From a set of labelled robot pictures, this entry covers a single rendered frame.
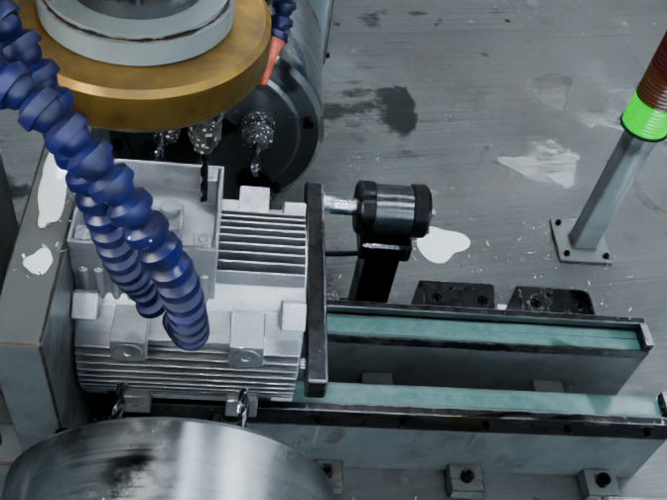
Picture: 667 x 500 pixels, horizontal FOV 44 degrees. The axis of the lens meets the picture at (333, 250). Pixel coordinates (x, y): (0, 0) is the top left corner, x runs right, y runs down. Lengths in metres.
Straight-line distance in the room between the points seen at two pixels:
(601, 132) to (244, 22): 0.98
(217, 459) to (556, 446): 0.50
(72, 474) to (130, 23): 0.29
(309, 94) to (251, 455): 0.45
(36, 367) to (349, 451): 0.40
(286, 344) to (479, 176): 0.65
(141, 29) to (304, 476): 0.32
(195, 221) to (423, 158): 0.64
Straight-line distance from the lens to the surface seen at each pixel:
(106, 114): 0.54
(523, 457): 0.98
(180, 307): 0.44
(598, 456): 1.01
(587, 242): 1.25
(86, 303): 0.72
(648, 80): 1.07
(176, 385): 0.78
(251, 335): 0.71
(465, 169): 1.31
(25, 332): 0.64
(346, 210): 0.90
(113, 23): 0.54
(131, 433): 0.57
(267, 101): 0.90
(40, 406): 0.71
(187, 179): 0.76
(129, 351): 0.72
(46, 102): 0.38
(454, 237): 1.20
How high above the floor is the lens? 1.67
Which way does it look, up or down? 49 degrees down
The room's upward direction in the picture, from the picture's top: 11 degrees clockwise
